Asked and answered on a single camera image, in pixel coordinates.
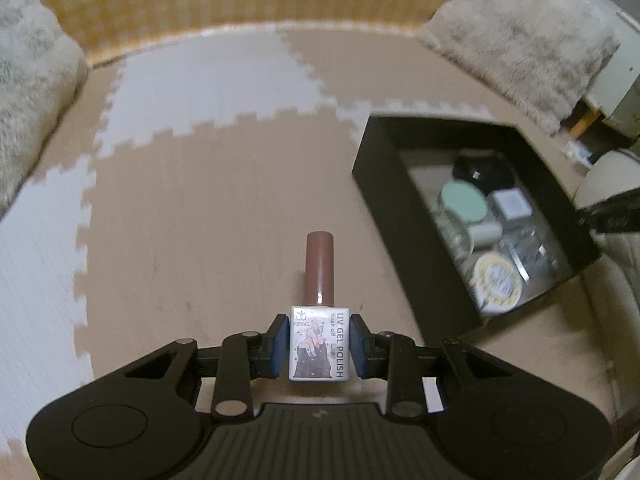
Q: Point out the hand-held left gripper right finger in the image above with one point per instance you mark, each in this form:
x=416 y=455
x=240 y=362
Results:
x=357 y=345

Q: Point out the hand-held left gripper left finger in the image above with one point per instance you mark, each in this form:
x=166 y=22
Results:
x=277 y=347

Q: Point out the brown cap nail polish bottle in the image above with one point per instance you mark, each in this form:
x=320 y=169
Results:
x=317 y=345

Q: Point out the clear plastic parts box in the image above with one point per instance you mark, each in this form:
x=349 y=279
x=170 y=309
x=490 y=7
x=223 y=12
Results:
x=527 y=255

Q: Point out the white charger adapter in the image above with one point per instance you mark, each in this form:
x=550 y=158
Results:
x=510 y=205

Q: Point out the black oval case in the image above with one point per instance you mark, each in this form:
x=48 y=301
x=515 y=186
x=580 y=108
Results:
x=482 y=170

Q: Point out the clear blue tape roll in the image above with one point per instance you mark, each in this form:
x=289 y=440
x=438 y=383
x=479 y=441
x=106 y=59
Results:
x=450 y=240

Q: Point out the mint green round container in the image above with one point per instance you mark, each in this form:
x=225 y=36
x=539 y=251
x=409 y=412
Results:
x=462 y=202

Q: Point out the black cardboard box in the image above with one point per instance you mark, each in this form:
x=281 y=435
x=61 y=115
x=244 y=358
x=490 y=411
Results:
x=385 y=170

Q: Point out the white cabinet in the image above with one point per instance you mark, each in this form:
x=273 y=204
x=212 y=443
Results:
x=620 y=75

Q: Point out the beige white foam puzzle mat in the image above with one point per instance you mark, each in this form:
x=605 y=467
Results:
x=200 y=210

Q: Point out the small fluffy white pillow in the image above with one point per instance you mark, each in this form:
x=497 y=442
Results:
x=520 y=35

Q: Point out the yellow checkered bed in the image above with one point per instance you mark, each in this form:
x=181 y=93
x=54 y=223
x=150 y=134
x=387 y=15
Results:
x=225 y=0

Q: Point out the large fluffy white pillow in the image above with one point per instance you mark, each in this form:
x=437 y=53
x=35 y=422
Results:
x=30 y=90

